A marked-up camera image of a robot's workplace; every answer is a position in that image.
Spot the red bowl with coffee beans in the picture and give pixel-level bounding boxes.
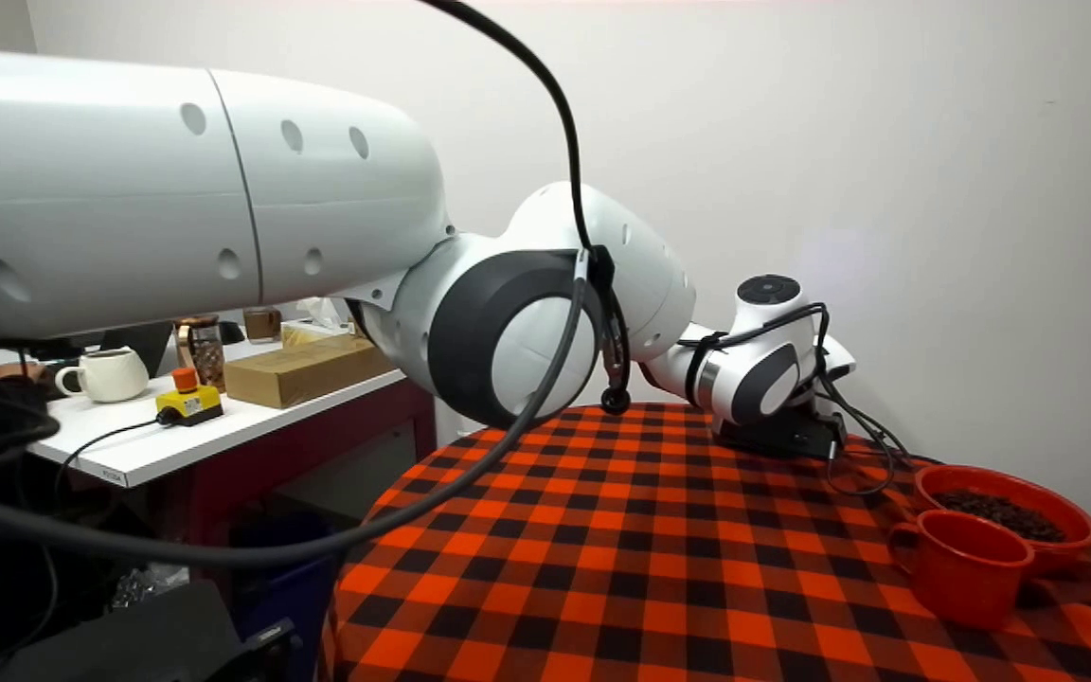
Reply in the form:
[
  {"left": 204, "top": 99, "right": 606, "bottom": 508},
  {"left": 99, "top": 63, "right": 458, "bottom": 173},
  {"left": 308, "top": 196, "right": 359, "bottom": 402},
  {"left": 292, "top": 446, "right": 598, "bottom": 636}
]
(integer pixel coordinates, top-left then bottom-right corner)
[{"left": 909, "top": 461, "right": 1091, "bottom": 577}]

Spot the blue bin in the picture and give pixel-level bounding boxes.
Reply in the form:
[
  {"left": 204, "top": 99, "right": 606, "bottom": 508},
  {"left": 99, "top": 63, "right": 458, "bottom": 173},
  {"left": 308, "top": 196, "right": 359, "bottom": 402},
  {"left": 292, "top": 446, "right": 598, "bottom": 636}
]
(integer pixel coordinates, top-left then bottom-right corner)
[{"left": 229, "top": 499, "right": 347, "bottom": 667}]

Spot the orange black checkered tablecloth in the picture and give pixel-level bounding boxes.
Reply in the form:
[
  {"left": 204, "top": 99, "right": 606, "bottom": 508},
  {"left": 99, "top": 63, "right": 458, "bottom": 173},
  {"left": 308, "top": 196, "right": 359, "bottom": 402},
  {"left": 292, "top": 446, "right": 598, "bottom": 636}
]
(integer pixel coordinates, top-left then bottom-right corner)
[{"left": 314, "top": 402, "right": 1091, "bottom": 682}]

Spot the white desk with red base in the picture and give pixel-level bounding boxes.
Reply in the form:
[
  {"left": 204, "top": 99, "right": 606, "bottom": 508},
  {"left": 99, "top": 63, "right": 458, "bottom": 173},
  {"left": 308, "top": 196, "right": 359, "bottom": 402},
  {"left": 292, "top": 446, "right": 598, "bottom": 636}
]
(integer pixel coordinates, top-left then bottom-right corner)
[{"left": 0, "top": 336, "right": 439, "bottom": 599}]

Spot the glass jar with dark lid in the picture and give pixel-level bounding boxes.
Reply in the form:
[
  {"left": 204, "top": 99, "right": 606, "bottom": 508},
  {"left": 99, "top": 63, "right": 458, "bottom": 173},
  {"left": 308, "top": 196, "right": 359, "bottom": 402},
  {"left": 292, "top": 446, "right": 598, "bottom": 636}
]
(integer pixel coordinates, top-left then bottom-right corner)
[{"left": 175, "top": 312, "right": 229, "bottom": 389}]

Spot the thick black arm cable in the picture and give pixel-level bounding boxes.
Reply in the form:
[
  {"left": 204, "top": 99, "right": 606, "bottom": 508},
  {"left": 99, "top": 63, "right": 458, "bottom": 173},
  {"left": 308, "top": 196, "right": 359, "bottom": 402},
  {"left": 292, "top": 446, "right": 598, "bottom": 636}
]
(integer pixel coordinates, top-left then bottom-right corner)
[{"left": 0, "top": 0, "right": 637, "bottom": 577}]

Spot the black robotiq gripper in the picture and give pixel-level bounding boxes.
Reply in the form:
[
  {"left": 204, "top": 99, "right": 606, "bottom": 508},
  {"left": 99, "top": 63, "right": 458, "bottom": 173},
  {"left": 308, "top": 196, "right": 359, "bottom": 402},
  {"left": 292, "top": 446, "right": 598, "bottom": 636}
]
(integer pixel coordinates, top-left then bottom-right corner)
[{"left": 712, "top": 406, "right": 849, "bottom": 465}]

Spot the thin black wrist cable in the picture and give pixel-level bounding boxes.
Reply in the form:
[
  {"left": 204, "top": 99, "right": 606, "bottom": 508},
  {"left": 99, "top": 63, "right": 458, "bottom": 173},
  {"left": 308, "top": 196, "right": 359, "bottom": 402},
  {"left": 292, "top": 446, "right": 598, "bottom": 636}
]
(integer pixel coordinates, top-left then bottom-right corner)
[{"left": 680, "top": 300, "right": 944, "bottom": 499}]

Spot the small brown wooden box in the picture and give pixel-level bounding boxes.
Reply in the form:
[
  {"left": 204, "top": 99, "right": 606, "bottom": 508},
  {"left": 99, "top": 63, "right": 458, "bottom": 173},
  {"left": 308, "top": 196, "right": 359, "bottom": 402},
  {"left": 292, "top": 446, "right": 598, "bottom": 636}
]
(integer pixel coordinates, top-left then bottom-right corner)
[{"left": 239, "top": 302, "right": 287, "bottom": 345}]

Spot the red cup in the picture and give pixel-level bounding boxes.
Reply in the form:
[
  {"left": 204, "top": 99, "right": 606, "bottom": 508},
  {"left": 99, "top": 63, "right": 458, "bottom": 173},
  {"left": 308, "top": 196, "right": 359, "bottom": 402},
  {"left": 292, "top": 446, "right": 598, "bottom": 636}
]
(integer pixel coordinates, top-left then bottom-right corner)
[{"left": 885, "top": 508, "right": 1041, "bottom": 633}]

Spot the yellow emergency stop button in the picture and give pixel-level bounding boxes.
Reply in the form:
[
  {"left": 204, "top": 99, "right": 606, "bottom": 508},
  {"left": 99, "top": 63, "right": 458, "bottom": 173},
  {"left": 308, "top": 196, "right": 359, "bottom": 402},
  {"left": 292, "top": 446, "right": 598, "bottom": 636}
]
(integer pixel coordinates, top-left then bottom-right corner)
[{"left": 151, "top": 365, "right": 227, "bottom": 427}]

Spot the flat long cardboard box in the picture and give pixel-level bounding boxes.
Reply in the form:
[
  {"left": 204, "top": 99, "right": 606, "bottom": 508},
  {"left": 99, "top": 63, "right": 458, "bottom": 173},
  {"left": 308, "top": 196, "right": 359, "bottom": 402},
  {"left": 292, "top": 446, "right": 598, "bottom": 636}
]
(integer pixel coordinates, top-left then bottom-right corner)
[{"left": 218, "top": 330, "right": 402, "bottom": 415}]

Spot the tissue box with white tissue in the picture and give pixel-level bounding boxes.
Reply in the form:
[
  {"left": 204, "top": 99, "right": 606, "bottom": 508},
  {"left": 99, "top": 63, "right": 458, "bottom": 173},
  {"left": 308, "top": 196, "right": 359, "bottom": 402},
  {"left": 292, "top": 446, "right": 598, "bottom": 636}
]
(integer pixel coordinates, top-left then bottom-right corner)
[{"left": 277, "top": 295, "right": 367, "bottom": 358}]

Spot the white teapot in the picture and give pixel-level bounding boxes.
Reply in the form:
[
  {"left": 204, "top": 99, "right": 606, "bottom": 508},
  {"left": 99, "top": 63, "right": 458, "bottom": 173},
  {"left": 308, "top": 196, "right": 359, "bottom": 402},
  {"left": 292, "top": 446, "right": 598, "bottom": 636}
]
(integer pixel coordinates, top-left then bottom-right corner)
[{"left": 51, "top": 341, "right": 155, "bottom": 410}]

